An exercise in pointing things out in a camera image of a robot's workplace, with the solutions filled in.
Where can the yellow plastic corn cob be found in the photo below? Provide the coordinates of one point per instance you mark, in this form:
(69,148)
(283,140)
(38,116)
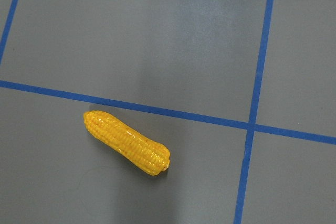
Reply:
(149,156)

